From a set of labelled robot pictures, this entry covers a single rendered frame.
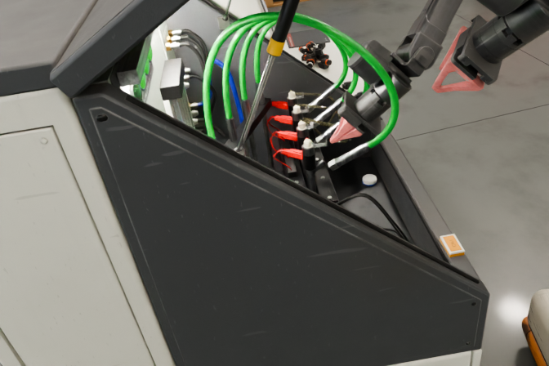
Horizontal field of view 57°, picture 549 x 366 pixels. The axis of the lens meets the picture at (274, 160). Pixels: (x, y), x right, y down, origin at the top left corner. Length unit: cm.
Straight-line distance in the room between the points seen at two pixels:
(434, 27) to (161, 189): 62
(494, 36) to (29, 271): 75
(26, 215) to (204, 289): 29
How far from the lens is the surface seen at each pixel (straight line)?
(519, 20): 76
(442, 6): 108
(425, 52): 102
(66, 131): 68
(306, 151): 109
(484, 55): 79
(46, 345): 97
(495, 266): 240
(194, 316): 89
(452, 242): 107
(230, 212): 73
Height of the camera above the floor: 169
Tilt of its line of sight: 34 degrees down
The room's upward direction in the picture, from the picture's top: 9 degrees counter-clockwise
